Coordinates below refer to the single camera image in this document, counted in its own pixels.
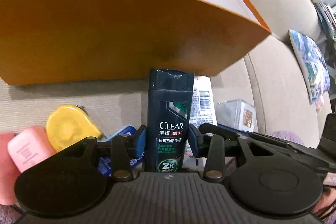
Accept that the blue flat box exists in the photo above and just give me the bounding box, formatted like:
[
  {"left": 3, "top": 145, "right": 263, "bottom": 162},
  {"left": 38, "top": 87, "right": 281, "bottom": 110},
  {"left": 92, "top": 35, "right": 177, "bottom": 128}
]
[{"left": 97, "top": 125, "right": 146, "bottom": 181}]

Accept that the yellow tape measure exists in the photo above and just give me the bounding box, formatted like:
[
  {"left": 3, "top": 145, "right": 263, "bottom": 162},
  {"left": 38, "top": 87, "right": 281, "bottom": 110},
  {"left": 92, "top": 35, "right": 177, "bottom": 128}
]
[{"left": 46, "top": 105, "right": 102, "bottom": 152}]

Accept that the purple fluffy blanket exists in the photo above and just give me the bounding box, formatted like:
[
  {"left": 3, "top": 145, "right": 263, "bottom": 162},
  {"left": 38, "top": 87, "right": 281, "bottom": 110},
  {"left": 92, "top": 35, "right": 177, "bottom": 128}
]
[{"left": 268, "top": 131, "right": 303, "bottom": 145}]

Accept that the pink pump bottle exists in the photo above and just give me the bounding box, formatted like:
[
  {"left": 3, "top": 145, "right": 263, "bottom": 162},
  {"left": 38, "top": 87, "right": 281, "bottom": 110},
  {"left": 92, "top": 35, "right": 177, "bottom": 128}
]
[{"left": 7, "top": 125, "right": 56, "bottom": 173}]

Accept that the dark Clear shampoo bottle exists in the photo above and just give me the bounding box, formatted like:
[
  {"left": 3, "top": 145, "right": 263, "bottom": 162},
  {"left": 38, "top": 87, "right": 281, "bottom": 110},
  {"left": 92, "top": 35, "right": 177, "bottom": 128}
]
[{"left": 145, "top": 69, "right": 194, "bottom": 173}]

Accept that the blue patterned cushion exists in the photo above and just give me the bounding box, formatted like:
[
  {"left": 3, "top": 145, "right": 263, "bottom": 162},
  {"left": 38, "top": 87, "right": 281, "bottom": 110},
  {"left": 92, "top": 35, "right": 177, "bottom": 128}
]
[{"left": 288, "top": 29, "right": 330, "bottom": 104}]

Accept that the orange cardboard box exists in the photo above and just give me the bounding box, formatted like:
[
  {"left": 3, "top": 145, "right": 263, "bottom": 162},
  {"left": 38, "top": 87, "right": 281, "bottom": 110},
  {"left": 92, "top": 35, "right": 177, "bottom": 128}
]
[{"left": 1, "top": 0, "right": 270, "bottom": 85}]

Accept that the stack of magazines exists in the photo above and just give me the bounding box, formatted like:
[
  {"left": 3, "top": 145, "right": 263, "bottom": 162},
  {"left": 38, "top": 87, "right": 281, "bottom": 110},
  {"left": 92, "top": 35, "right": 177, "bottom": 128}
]
[{"left": 314, "top": 1, "right": 335, "bottom": 42}]

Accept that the beige sofa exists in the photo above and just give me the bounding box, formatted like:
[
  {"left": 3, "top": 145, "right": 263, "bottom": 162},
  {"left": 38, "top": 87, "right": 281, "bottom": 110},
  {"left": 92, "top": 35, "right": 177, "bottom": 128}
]
[{"left": 1, "top": 0, "right": 331, "bottom": 147}]

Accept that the person's right hand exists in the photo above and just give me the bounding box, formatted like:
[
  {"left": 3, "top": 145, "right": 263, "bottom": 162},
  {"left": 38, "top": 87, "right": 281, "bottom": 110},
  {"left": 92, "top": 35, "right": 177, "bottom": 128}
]
[{"left": 313, "top": 187, "right": 335, "bottom": 217}]

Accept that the white labelled bottle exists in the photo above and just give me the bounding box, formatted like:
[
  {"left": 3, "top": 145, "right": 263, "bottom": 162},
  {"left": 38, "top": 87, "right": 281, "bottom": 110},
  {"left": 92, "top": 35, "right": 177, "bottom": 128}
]
[{"left": 183, "top": 75, "right": 219, "bottom": 168}]

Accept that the pink cylindrical bottle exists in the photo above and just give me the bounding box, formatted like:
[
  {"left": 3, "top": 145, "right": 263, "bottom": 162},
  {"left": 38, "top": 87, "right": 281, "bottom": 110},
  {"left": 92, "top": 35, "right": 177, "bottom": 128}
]
[{"left": 0, "top": 132, "right": 20, "bottom": 206}]

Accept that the clear cube box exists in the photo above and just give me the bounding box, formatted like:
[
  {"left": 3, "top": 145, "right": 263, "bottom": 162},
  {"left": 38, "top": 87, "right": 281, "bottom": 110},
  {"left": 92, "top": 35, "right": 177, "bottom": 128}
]
[{"left": 215, "top": 99, "right": 256, "bottom": 132}]

